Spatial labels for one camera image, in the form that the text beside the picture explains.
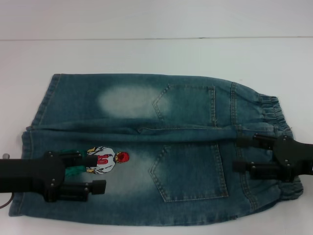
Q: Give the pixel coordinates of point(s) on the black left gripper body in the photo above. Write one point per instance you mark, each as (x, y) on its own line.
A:
(29, 176)

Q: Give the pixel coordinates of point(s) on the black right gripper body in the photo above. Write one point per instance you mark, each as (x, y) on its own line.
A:
(299, 156)

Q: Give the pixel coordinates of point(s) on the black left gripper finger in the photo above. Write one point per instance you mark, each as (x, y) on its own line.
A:
(78, 192)
(83, 162)

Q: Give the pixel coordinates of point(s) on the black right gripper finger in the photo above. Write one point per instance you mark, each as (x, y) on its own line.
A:
(264, 171)
(259, 142)

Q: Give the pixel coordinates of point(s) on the blue denim shorts with print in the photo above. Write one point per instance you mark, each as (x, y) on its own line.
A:
(185, 117)

